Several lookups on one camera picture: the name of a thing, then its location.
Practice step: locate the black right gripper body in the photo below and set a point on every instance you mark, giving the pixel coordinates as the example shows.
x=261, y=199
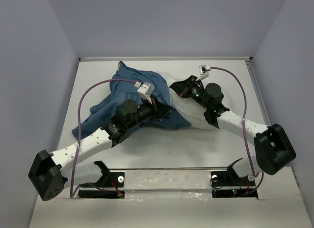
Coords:
x=196, y=92

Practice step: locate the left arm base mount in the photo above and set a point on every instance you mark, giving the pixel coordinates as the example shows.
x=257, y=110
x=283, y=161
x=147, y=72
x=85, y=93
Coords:
x=110, y=184

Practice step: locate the white pillow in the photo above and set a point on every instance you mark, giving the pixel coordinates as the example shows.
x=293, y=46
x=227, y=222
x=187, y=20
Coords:
x=189, y=109

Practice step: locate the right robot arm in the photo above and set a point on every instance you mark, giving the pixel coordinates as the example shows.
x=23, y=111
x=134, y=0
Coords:
x=202, y=107

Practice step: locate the blue letter-print pillowcase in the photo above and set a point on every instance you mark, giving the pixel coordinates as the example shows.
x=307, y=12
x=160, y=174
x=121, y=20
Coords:
x=120, y=91

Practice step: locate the aluminium back table rail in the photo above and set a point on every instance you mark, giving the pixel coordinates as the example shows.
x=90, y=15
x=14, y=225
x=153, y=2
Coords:
x=162, y=58

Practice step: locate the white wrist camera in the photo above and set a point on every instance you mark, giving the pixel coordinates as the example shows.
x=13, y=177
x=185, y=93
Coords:
x=204, y=72
x=145, y=90

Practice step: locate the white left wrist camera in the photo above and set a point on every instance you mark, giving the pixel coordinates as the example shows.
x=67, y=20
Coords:
x=145, y=90

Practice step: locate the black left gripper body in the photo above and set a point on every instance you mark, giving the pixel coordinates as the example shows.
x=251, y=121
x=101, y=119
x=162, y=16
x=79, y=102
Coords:
x=150, y=111

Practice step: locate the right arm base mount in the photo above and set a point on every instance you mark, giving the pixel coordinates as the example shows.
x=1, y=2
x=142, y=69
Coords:
x=227, y=184

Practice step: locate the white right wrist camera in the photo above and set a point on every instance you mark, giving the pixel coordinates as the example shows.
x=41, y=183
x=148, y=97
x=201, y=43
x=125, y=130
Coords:
x=204, y=72

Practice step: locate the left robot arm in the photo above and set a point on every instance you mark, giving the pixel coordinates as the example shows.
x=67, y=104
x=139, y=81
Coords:
x=51, y=172

